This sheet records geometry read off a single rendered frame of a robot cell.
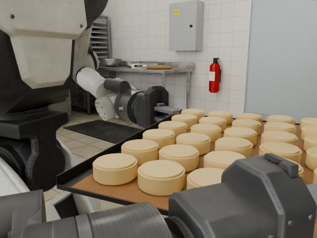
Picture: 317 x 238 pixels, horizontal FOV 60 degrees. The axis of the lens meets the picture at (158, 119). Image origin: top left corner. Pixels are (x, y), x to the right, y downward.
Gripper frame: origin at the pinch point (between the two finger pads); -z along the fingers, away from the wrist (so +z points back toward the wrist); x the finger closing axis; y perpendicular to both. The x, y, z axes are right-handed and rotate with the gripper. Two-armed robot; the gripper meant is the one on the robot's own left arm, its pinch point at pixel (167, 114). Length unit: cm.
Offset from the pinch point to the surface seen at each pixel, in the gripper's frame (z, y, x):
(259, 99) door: 174, 296, -46
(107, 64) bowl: 398, 178, 0
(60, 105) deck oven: 394, 90, -62
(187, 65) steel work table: 282, 258, -1
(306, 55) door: 123, 308, 14
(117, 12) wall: 446, 225, 94
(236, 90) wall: 206, 285, -35
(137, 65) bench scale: 325, 192, 0
